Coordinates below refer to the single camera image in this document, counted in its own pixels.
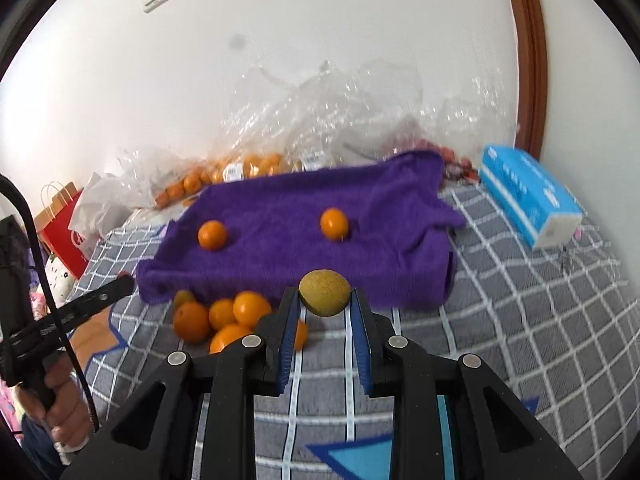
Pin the brown wooden door frame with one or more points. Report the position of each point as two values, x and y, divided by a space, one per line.
531 42

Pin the orange on towel left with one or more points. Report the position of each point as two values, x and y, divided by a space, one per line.
212 235

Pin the person's left hand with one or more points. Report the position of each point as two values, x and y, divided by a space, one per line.
69 420

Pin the orange pile left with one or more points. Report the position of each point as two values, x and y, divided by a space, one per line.
191 323

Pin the orange pile right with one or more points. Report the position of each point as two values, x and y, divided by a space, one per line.
301 335

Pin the orange pile top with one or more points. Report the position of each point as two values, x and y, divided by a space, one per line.
249 308

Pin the large orange front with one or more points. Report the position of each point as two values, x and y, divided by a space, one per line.
228 335

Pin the yellow-green lemon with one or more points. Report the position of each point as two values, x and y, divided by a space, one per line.
324 292

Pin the orange on towel right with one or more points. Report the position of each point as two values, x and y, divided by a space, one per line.
334 224

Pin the small orange pile middle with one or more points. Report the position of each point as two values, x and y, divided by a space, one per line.
221 314

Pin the purple towel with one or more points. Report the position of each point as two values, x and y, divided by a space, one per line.
398 249

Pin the clear plastic bags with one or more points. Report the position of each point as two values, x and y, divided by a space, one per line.
334 118

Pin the orange on towel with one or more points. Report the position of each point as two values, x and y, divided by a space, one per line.
212 235
334 224

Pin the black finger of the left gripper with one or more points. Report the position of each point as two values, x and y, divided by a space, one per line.
81 309

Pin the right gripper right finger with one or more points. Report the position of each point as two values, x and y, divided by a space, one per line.
370 332

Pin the blue tissue pack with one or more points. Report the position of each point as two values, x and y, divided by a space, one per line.
539 207

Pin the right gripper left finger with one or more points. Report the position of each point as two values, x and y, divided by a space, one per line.
278 331

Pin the grey checked blanket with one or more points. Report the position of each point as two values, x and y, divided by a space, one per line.
560 327

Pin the red paper bag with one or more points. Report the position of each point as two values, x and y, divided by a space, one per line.
58 203

